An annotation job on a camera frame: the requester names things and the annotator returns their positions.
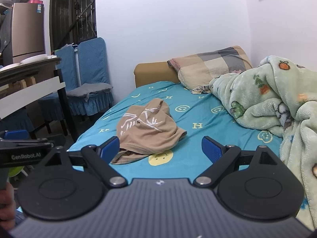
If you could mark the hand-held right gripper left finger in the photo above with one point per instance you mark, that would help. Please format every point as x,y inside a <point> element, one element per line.
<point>110,147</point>

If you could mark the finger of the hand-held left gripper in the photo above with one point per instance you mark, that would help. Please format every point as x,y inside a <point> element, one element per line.
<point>17,134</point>
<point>29,143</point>

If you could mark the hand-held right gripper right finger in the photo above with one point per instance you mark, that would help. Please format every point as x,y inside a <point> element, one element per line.
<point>211,148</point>

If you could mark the tan printed t-shirt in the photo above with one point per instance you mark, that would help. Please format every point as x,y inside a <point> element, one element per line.
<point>148,133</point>

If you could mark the person's left hand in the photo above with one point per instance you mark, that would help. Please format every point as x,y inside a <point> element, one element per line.
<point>6,203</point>

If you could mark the green stool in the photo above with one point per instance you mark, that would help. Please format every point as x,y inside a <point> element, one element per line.
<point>16,171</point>

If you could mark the bed with blue printed sheet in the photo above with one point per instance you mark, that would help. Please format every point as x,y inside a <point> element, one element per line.
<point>198,114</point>

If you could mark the white edged black table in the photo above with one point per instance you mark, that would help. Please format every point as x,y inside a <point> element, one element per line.
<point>32,89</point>

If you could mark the grey seat cushion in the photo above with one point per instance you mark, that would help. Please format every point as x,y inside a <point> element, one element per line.
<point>89,89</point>

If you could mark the green printed fleece blanket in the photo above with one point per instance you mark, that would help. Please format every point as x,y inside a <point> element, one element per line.
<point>267,99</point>

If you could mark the checked beige grey pillow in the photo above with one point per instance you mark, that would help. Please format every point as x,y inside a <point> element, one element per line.
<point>210,67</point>

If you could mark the tan padded headboard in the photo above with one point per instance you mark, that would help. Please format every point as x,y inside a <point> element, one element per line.
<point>153,73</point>

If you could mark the bronze refrigerator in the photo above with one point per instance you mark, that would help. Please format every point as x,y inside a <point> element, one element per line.
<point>27,29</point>

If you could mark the dark metal grille door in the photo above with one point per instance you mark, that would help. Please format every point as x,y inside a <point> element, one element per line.
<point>71,12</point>

